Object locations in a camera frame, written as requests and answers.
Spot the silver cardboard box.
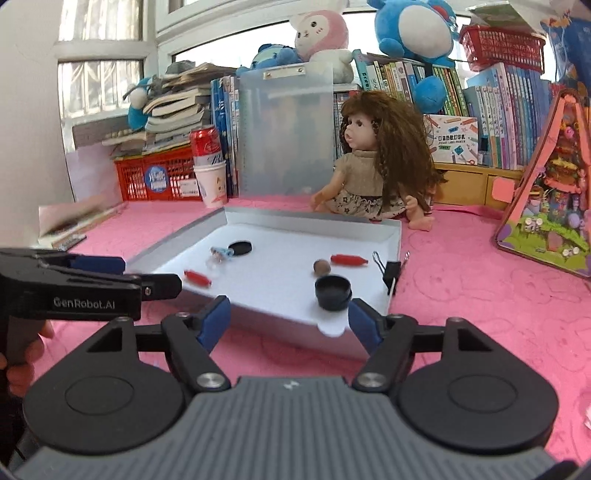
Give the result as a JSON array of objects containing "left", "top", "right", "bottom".
[{"left": 126, "top": 206, "right": 402, "bottom": 361}]

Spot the small blue plush toy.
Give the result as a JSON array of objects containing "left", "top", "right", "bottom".
[{"left": 237, "top": 44, "right": 304, "bottom": 78}]

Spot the translucent clipboard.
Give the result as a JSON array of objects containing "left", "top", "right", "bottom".
[{"left": 238, "top": 62, "right": 335, "bottom": 198}]

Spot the white paper cup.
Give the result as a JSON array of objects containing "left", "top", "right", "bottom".
[{"left": 194, "top": 160, "right": 228, "bottom": 209}]

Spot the pink sticky note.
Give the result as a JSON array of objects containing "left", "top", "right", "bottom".
[{"left": 492, "top": 178, "right": 517, "bottom": 210}]

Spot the window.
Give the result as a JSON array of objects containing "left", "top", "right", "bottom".
[{"left": 55, "top": 0, "right": 298, "bottom": 153}]

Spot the blue and white plush toy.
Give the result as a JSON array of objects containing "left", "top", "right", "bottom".
[{"left": 127, "top": 76, "right": 163, "bottom": 131}]

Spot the pink rabbit plush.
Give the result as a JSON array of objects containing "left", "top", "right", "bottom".
[{"left": 288, "top": 0, "right": 355, "bottom": 85}]

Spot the row of blue thin books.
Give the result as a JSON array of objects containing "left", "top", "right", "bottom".
[{"left": 211, "top": 76, "right": 241, "bottom": 197}]

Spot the pink toy house box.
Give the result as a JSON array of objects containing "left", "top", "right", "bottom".
[{"left": 496, "top": 88, "right": 591, "bottom": 278}]

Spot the row of pale blue books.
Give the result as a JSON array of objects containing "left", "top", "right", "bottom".
[{"left": 464, "top": 62, "right": 555, "bottom": 170}]

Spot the red plastic basket with label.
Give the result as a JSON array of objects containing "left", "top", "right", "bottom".
[{"left": 114, "top": 145, "right": 204, "bottom": 202}]

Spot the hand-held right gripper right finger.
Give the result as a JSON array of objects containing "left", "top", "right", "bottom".
[{"left": 348, "top": 298, "right": 496, "bottom": 393}]

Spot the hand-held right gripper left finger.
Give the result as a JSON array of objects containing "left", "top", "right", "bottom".
[{"left": 87, "top": 295, "right": 232, "bottom": 393}]

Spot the row of colourful books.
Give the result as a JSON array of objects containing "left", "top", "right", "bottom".
[{"left": 332, "top": 48, "right": 468, "bottom": 160}]

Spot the white label printer box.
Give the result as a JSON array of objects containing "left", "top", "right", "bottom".
[{"left": 424, "top": 114, "right": 482, "bottom": 165}]

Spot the messy stack of books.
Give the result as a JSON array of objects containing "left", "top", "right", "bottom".
[{"left": 102, "top": 64, "right": 237, "bottom": 158}]

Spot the large blue plush toy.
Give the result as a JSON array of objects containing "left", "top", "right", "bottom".
[{"left": 367, "top": 0, "right": 461, "bottom": 114}]

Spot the black binder clip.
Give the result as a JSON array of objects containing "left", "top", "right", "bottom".
[{"left": 372, "top": 250, "right": 411, "bottom": 296}]

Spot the person's left hand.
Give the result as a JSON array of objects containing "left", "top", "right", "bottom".
[{"left": 0, "top": 320, "right": 57, "bottom": 398}]

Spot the brown haired doll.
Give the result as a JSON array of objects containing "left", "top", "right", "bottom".
[{"left": 310, "top": 91, "right": 446, "bottom": 232}]

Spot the pink rabbit print blanket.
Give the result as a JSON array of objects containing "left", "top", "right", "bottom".
[{"left": 41, "top": 196, "right": 591, "bottom": 464}]

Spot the flat books pile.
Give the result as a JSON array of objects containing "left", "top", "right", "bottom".
[{"left": 38, "top": 196, "right": 126, "bottom": 248}]

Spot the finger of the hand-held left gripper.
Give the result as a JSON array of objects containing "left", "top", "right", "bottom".
[
  {"left": 41, "top": 253, "right": 126, "bottom": 278},
  {"left": 124, "top": 273, "right": 183, "bottom": 302}
]

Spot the red soda can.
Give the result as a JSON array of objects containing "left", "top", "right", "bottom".
[{"left": 189, "top": 127, "right": 225, "bottom": 168}]

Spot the wooden shelf box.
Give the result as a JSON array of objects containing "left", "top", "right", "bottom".
[{"left": 434, "top": 162, "right": 525, "bottom": 209}]

